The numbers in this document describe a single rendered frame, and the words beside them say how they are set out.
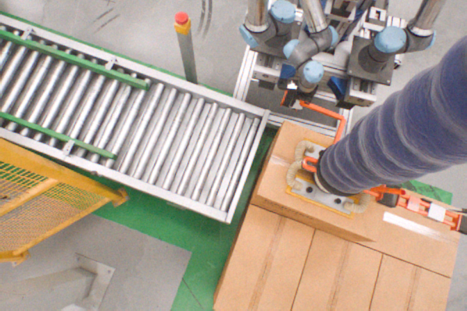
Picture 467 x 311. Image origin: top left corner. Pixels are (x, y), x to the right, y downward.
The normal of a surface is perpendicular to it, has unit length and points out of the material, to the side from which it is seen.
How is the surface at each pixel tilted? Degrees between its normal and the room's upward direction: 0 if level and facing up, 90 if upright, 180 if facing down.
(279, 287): 0
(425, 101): 83
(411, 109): 80
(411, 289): 0
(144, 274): 0
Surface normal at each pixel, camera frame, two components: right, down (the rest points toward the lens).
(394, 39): -0.09, -0.23
